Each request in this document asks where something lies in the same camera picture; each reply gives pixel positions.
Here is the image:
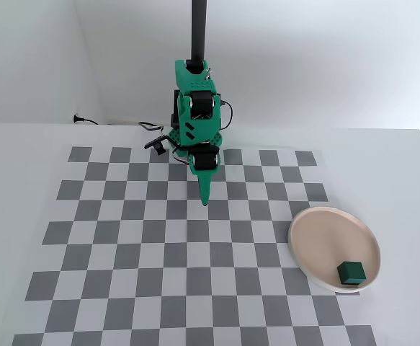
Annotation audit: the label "beige round plate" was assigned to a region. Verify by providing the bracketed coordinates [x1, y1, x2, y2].
[287, 206, 382, 293]

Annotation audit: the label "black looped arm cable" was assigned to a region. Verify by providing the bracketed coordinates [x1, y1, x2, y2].
[219, 99, 234, 130]

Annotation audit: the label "dark cable behind robot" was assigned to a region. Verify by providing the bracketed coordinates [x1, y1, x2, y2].
[138, 121, 166, 133]

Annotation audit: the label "grey white checkered mat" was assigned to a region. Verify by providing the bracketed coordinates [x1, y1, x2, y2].
[13, 146, 378, 346]

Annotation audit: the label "black vertical pole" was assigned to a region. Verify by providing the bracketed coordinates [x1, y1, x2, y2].
[190, 0, 208, 71]

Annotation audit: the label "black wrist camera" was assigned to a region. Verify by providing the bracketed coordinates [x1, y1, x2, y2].
[143, 135, 167, 156]

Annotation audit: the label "dark green cube dice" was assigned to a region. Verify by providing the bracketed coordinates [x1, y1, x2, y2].
[336, 261, 367, 285]

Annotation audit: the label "green gripper with motor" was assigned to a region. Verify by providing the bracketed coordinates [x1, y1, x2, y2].
[166, 129, 223, 208]

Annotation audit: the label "black power plug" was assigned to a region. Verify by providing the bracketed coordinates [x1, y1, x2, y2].
[73, 113, 101, 125]

